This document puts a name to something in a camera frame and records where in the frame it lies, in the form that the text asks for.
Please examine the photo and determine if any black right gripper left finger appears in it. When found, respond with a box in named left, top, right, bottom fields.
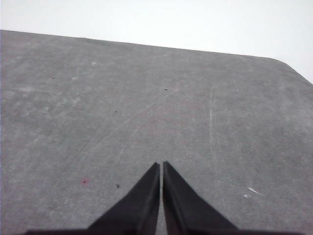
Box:
left=85, top=162, right=161, bottom=235

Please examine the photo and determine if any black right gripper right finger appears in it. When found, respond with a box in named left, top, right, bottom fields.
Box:
left=162, top=160, right=239, bottom=235

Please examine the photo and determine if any grey table cloth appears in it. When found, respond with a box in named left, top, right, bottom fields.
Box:
left=0, top=29, right=313, bottom=235

